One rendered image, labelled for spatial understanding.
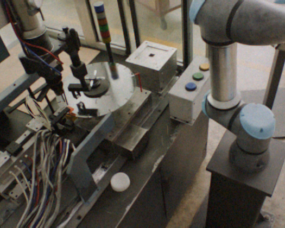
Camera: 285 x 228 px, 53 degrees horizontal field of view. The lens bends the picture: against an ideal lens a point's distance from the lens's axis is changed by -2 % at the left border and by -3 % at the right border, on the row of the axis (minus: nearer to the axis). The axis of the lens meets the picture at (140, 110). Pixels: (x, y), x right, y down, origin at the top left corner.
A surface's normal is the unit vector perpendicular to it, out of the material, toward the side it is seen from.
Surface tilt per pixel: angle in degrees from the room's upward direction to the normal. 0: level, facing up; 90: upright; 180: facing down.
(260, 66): 0
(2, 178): 90
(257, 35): 89
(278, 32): 84
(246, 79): 0
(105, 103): 0
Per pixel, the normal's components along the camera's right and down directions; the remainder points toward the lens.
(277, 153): -0.12, -0.69
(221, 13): -0.74, 0.16
